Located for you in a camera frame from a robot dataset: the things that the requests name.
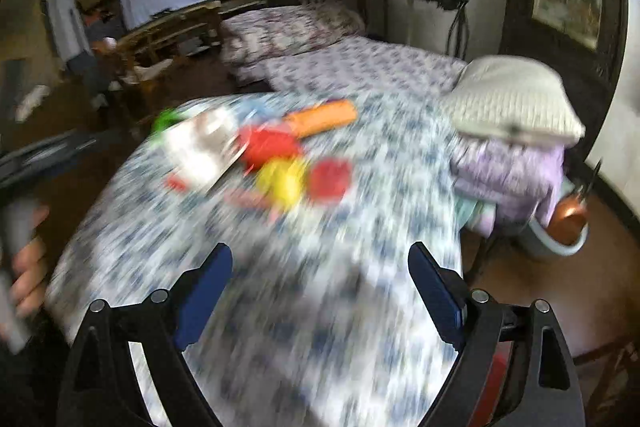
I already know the folded floral quilt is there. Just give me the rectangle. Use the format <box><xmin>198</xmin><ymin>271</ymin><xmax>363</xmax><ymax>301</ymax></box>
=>
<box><xmin>220</xmin><ymin>4</ymin><xmax>366</xmax><ymax>72</ymax></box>

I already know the blue floral bedsheet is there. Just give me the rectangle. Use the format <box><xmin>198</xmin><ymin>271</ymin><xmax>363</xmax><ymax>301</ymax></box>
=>
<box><xmin>45</xmin><ymin>92</ymin><xmax>471</xmax><ymax>427</ymax></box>

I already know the white floor cloth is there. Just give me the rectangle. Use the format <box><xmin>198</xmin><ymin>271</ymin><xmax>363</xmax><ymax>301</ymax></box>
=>
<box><xmin>14</xmin><ymin>84</ymin><xmax>52</xmax><ymax>122</ymax></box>

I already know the white knit pillow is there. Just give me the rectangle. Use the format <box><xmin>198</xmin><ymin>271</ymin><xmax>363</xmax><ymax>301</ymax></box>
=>
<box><xmin>440</xmin><ymin>56</ymin><xmax>587</xmax><ymax>142</ymax></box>

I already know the orange snack packet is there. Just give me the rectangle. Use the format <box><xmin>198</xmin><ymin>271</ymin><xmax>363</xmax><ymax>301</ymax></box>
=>
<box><xmin>285</xmin><ymin>99</ymin><xmax>357</xmax><ymax>138</ymax></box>

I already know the light blue plastic basin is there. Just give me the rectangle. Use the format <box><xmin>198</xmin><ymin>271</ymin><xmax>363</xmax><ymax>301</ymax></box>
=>
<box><xmin>522</xmin><ymin>179</ymin><xmax>590</xmax><ymax>258</ymax></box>

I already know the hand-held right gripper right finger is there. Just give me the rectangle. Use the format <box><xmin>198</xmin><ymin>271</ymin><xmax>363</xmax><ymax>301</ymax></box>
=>
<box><xmin>407</xmin><ymin>242</ymin><xmax>586</xmax><ymax>427</ymax></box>

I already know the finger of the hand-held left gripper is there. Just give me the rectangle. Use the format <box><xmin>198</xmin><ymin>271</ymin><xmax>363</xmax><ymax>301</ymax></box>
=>
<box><xmin>20</xmin><ymin>133</ymin><xmax>98</xmax><ymax>188</ymax></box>

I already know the green drink carton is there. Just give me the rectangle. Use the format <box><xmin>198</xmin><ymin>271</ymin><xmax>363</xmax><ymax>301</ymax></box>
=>
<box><xmin>150</xmin><ymin>107</ymin><xmax>183</xmax><ymax>140</ymax></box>

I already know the dark wooden chair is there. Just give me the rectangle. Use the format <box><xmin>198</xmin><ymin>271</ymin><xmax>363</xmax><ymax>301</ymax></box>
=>
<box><xmin>572</xmin><ymin>332</ymin><xmax>640</xmax><ymax>413</ymax></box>

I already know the purple quilted jacket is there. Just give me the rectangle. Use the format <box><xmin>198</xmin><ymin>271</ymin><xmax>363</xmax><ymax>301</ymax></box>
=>
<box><xmin>450</xmin><ymin>134</ymin><xmax>568</xmax><ymax>233</ymax></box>

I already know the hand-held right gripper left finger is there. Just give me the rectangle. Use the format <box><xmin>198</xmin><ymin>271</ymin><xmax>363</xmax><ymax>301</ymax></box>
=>
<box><xmin>56</xmin><ymin>243</ymin><xmax>234</xmax><ymax>427</ymax></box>

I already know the copper coloured bowl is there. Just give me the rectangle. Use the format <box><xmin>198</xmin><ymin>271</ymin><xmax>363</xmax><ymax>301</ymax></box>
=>
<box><xmin>547</xmin><ymin>199</ymin><xmax>588</xmax><ymax>235</ymax></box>

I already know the pink clear wrapper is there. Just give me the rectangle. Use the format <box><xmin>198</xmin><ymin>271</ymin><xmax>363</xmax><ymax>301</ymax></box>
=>
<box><xmin>222</xmin><ymin>189</ymin><xmax>281</xmax><ymax>212</ymax></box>

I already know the person's left hand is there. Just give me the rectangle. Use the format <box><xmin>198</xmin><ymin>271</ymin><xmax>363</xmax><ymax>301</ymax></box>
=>
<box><xmin>11</xmin><ymin>207</ymin><xmax>49</xmax><ymax>318</ymax></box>

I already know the wooden bench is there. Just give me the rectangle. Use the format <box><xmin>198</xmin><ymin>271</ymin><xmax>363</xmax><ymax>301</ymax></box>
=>
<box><xmin>117</xmin><ymin>2</ymin><xmax>223</xmax><ymax>72</ymax></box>

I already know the purple floral bedsheet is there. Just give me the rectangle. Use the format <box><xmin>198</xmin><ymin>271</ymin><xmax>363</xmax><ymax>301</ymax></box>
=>
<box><xmin>265</xmin><ymin>36</ymin><xmax>468</xmax><ymax>100</ymax></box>

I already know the red snack wrapper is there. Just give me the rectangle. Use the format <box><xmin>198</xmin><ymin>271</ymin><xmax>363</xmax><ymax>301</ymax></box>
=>
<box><xmin>307</xmin><ymin>158</ymin><xmax>353</xmax><ymax>202</ymax></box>

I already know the white cardboard box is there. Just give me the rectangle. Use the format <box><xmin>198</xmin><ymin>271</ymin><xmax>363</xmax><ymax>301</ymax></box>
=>
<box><xmin>162</xmin><ymin>109</ymin><xmax>248</xmax><ymax>195</ymax></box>

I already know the yellow wrapper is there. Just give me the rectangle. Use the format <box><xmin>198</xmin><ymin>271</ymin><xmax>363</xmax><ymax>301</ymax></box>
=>
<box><xmin>255</xmin><ymin>157</ymin><xmax>308</xmax><ymax>210</ymax></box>

